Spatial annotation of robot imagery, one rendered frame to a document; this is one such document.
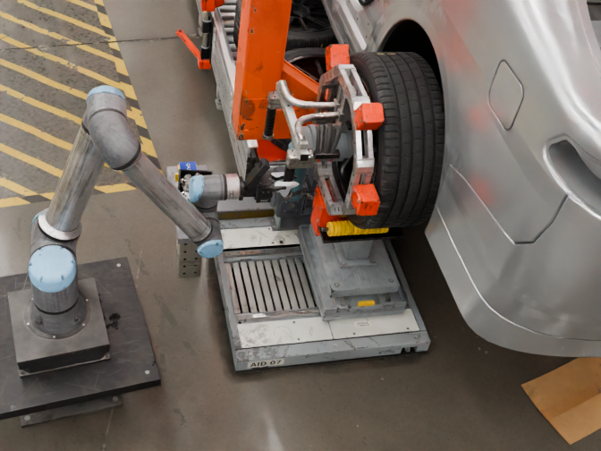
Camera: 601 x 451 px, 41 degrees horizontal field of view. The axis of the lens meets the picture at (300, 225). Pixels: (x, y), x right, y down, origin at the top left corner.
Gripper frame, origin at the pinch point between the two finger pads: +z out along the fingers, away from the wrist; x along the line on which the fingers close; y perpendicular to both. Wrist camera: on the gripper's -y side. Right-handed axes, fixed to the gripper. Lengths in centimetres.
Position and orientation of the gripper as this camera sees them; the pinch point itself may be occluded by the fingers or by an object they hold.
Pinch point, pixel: (294, 179)
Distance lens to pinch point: 282.3
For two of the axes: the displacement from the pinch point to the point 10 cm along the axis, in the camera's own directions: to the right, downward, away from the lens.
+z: 9.7, -0.6, 2.5
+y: -1.3, 7.1, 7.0
